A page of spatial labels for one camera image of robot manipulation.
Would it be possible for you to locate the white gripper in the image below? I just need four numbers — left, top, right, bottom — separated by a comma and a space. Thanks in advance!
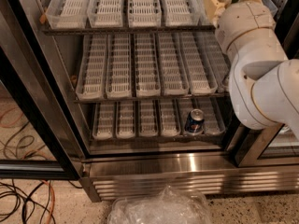
203, 0, 278, 54

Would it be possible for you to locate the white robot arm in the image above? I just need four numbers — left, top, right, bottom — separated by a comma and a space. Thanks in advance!
204, 0, 299, 138

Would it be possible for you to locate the stainless steel fridge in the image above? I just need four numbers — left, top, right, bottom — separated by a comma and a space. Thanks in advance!
40, 0, 299, 202

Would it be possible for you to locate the blue can bottom shelf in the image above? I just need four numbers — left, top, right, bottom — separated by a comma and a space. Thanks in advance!
184, 109, 205, 135

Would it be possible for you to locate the right glass fridge door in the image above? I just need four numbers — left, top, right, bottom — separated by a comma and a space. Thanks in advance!
235, 124, 299, 167

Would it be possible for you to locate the open glass fridge door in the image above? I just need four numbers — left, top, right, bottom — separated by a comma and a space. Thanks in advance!
0, 0, 90, 180

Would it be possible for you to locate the clear plastic bag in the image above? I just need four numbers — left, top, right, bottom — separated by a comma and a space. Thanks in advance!
107, 185, 212, 224

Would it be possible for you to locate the top wire shelf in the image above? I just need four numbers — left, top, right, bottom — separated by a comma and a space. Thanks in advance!
42, 25, 215, 35

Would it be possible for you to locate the wire shelf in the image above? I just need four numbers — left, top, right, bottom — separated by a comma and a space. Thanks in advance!
73, 92, 230, 104
42, 25, 215, 35
90, 134, 224, 143

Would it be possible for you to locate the middle wire shelf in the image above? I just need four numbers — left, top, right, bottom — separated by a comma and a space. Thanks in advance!
73, 92, 230, 104

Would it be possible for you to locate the bottom wire shelf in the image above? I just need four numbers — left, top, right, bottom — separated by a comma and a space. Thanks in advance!
90, 134, 224, 143

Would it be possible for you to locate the orange cable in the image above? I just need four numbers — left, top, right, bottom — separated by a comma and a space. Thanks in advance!
40, 179, 57, 224

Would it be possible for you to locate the black cable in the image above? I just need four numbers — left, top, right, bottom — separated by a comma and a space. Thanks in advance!
0, 178, 57, 224

